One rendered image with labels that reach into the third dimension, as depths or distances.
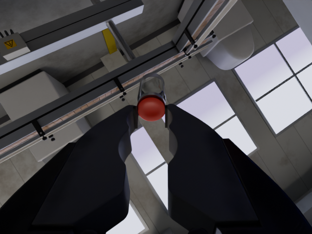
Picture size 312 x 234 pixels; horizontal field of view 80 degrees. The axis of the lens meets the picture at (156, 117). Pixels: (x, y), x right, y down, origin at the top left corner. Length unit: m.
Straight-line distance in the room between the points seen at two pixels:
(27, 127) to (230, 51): 2.38
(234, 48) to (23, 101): 2.62
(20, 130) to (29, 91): 1.43
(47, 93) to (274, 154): 3.44
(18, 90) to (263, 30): 3.79
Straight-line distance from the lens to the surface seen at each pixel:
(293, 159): 3.94
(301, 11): 0.62
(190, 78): 3.16
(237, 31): 2.93
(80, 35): 1.28
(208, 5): 0.95
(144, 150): 2.91
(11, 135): 1.14
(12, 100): 2.59
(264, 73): 3.73
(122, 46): 1.23
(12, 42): 1.23
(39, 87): 2.49
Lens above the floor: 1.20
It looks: 1 degrees down
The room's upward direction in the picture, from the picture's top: 148 degrees clockwise
